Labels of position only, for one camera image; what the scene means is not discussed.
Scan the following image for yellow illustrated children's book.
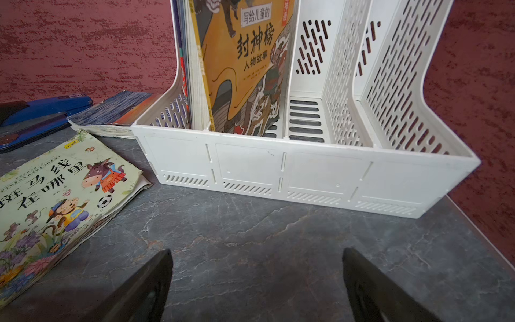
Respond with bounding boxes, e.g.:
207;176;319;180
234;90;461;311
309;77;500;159
189;1;296;136

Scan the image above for blue striped cover book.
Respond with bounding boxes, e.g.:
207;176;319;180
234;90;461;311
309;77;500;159
67;91;160;140

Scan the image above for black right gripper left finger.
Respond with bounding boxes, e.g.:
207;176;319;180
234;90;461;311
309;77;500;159
82;249;174;321

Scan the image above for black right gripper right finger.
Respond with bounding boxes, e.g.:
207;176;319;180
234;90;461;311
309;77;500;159
342;248;440;321

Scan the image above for blue stapler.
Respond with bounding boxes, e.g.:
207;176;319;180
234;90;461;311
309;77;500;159
1;94;93;153

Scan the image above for white plastic file organizer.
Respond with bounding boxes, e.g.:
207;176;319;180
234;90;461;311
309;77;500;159
132;1;480;219

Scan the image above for thin books in organizer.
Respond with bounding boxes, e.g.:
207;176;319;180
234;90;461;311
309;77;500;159
171;1;211;131

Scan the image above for green cartoon children's book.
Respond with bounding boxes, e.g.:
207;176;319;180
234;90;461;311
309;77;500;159
1;131;151;306

